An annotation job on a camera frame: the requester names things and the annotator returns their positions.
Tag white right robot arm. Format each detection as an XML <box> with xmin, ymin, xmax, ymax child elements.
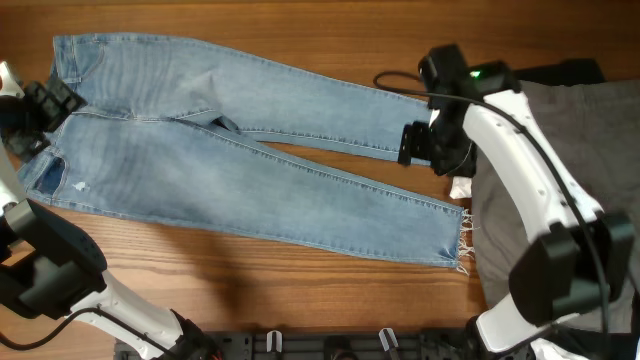
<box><xmin>398</xmin><ymin>58</ymin><xmax>635</xmax><ymax>359</ymax></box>

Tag white cloth piece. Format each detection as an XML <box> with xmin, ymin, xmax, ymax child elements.
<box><xmin>449</xmin><ymin>176</ymin><xmax>472</xmax><ymax>199</ymax></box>

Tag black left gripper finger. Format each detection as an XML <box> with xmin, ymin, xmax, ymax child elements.
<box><xmin>2</xmin><ymin>130</ymin><xmax>50</xmax><ymax>163</ymax></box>
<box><xmin>23</xmin><ymin>75</ymin><xmax>86</xmax><ymax>131</ymax></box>

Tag light blue denim jeans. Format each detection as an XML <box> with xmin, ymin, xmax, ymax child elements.
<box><xmin>18</xmin><ymin>33</ymin><xmax>468</xmax><ymax>268</ymax></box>

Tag grey cloth garment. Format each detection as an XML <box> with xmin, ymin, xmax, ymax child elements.
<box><xmin>464</xmin><ymin>80</ymin><xmax>639</xmax><ymax>332</ymax></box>

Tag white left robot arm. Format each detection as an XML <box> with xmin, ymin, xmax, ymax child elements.
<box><xmin>1</xmin><ymin>154</ymin><xmax>222</xmax><ymax>359</ymax></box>

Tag black garment under grey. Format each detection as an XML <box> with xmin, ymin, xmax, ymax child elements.
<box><xmin>514</xmin><ymin>58</ymin><xmax>606</xmax><ymax>86</ymax></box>

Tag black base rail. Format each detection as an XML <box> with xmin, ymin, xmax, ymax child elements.
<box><xmin>189</xmin><ymin>328</ymin><xmax>509</xmax><ymax>360</ymax></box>

